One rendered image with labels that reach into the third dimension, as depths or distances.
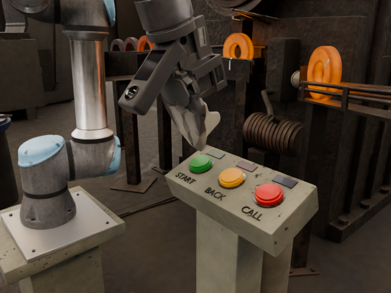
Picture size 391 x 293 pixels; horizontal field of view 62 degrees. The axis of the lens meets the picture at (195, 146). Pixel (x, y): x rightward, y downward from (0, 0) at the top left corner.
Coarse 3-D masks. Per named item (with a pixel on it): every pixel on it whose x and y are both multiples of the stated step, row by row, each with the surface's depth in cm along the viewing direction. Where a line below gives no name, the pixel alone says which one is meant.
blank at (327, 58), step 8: (320, 48) 95; (328, 48) 92; (312, 56) 100; (320, 56) 95; (328, 56) 91; (336, 56) 90; (312, 64) 100; (320, 64) 98; (328, 64) 91; (336, 64) 90; (312, 72) 101; (320, 72) 100; (328, 72) 91; (336, 72) 90; (312, 80) 101; (320, 80) 100; (328, 80) 91; (336, 80) 90; (320, 88) 96; (328, 88) 92; (312, 96) 101; (320, 96) 96; (328, 96) 94
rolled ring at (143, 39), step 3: (144, 36) 190; (141, 39) 193; (144, 39) 191; (147, 39) 188; (138, 42) 196; (141, 42) 194; (144, 42) 195; (147, 42) 189; (138, 45) 197; (141, 45) 196; (150, 45) 187; (153, 45) 186; (138, 48) 197; (141, 48) 198; (150, 48) 188; (138, 51) 198; (141, 51) 198
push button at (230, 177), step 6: (234, 168) 53; (222, 174) 53; (228, 174) 53; (234, 174) 52; (240, 174) 52; (222, 180) 52; (228, 180) 51; (234, 180) 51; (240, 180) 51; (228, 186) 51
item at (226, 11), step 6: (210, 0) 142; (252, 0) 126; (258, 0) 124; (264, 0) 126; (210, 6) 143; (216, 6) 140; (222, 6) 138; (240, 6) 131; (246, 6) 129; (252, 6) 127; (258, 6) 129; (222, 12) 139; (228, 12) 136; (234, 12) 134
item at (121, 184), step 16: (112, 64) 176; (128, 64) 174; (112, 80) 157; (128, 80) 163; (128, 112) 169; (128, 128) 172; (128, 144) 175; (128, 160) 178; (128, 176) 182; (144, 176) 193; (144, 192) 175
